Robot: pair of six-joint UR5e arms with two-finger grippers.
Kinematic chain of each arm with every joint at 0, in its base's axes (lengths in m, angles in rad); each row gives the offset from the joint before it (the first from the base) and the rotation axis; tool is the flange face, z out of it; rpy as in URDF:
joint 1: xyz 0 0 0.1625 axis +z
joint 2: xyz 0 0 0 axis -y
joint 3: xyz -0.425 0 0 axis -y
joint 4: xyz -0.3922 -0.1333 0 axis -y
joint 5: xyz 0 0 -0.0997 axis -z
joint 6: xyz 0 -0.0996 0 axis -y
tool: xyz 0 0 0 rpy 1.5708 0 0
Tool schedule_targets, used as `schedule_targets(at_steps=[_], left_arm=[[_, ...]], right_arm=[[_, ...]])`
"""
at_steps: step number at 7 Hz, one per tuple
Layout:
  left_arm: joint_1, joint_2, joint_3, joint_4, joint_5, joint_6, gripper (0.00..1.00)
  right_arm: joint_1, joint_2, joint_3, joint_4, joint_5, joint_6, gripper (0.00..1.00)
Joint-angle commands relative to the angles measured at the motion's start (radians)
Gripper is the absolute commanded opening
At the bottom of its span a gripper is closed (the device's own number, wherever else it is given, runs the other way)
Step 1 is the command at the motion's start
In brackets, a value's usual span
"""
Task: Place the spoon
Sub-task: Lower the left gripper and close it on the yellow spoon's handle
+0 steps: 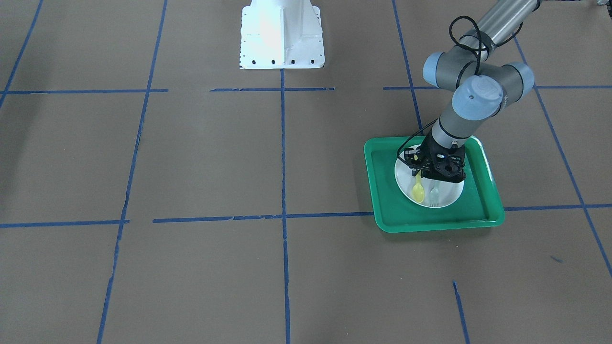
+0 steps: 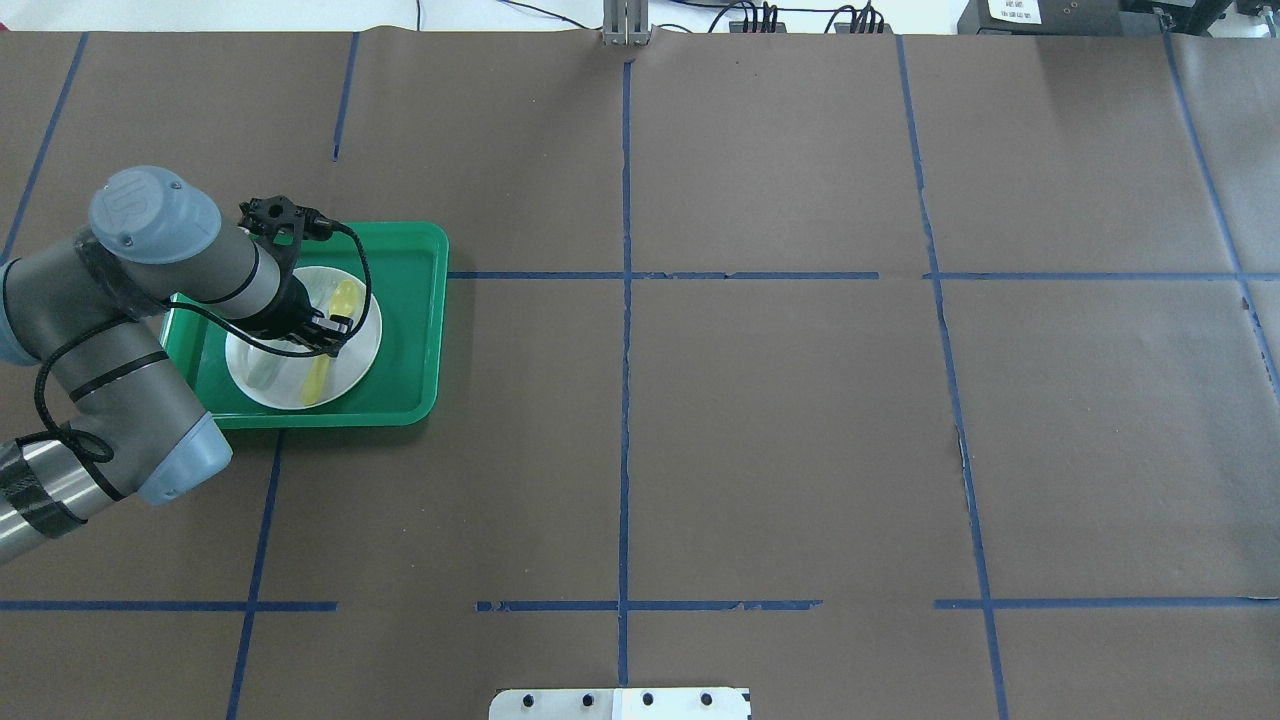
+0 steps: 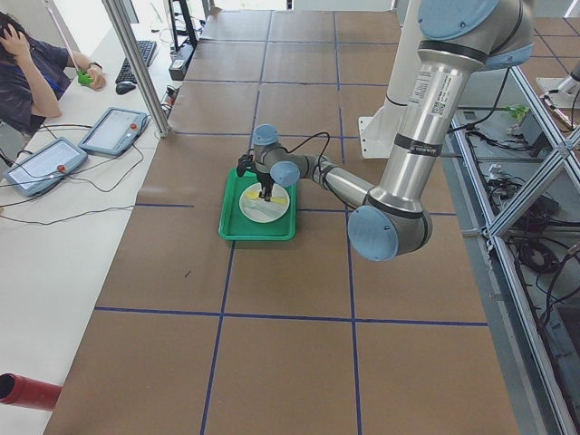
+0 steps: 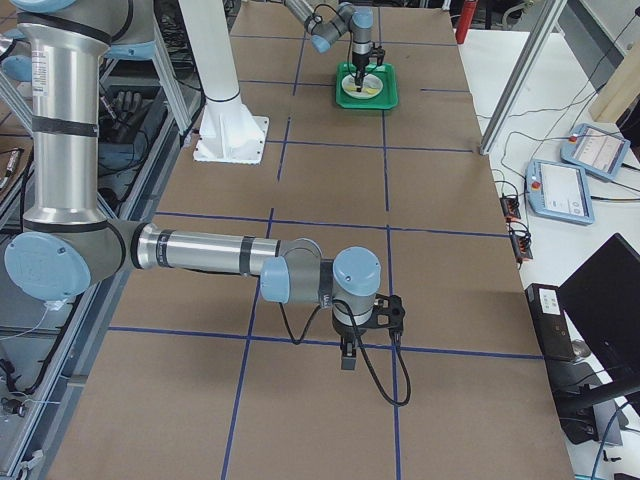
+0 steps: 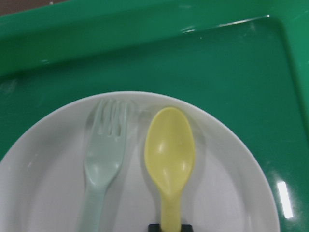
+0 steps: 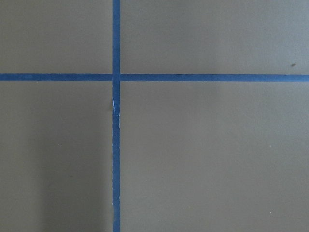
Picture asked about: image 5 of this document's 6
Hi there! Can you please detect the green plastic tray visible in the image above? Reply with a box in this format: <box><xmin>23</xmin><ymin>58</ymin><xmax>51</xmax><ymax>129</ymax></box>
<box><xmin>0</xmin><ymin>0</ymin><xmax>309</xmax><ymax>232</ymax></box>

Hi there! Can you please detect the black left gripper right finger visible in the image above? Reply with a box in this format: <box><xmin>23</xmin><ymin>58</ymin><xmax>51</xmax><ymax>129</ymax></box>
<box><xmin>181</xmin><ymin>224</ymin><xmax>193</xmax><ymax>232</ymax></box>

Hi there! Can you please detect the yellow plastic spoon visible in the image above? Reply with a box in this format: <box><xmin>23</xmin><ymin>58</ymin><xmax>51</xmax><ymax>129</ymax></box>
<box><xmin>144</xmin><ymin>107</ymin><xmax>195</xmax><ymax>232</ymax></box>

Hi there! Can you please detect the white round plate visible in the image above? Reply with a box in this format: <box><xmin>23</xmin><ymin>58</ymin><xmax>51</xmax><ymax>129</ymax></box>
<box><xmin>0</xmin><ymin>91</ymin><xmax>280</xmax><ymax>232</ymax></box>

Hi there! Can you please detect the pale green plastic fork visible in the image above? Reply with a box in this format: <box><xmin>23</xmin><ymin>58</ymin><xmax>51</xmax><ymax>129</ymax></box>
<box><xmin>76</xmin><ymin>99</ymin><xmax>128</xmax><ymax>232</ymax></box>

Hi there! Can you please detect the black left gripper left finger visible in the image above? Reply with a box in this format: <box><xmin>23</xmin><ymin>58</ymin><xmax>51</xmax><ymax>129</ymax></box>
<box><xmin>148</xmin><ymin>224</ymin><xmax>161</xmax><ymax>232</ymax></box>

